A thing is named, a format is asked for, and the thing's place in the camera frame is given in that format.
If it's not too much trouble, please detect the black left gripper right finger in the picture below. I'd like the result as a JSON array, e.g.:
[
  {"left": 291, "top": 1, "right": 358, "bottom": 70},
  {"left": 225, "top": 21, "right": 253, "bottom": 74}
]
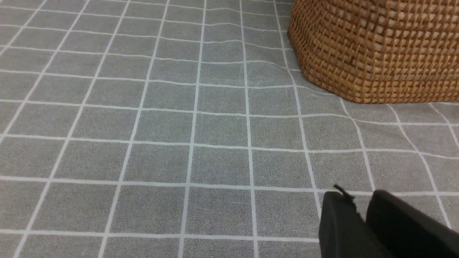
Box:
[{"left": 366, "top": 190, "right": 459, "bottom": 258}]

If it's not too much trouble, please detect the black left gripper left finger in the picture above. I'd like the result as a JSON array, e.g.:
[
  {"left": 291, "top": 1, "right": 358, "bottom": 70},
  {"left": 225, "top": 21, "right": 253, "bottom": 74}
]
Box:
[{"left": 319, "top": 185, "right": 393, "bottom": 258}]

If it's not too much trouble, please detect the woven wicker basket green lining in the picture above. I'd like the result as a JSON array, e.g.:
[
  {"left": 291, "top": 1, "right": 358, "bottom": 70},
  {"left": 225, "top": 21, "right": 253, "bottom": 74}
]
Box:
[{"left": 288, "top": 0, "right": 459, "bottom": 104}]

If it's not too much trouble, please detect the grey checked tablecloth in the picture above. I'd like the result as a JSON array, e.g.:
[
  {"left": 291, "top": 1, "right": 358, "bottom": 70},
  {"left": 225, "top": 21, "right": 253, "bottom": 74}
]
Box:
[{"left": 0, "top": 0, "right": 458, "bottom": 258}]

